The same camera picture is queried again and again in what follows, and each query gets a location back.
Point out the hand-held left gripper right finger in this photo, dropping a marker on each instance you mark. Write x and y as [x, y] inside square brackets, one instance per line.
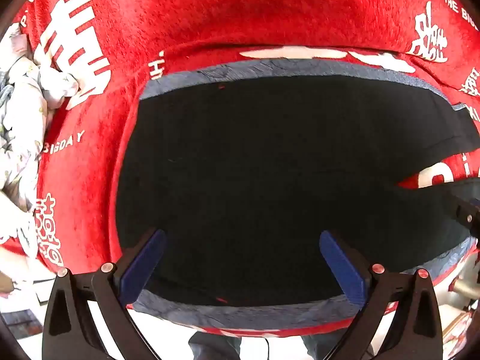
[343, 266]

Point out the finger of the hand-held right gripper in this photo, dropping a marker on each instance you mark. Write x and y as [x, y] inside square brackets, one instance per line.
[468, 215]

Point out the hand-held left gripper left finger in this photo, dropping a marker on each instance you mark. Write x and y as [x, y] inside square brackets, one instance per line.
[144, 266]

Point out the dark navy pants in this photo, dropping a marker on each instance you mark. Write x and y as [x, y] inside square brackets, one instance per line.
[262, 176]

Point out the person's legs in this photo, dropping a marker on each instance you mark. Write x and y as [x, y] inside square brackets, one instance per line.
[213, 348]

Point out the white floral cloth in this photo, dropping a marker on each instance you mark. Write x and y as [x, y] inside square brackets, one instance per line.
[22, 120]

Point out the red printed blanket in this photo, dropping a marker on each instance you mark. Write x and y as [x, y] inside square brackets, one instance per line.
[243, 15]

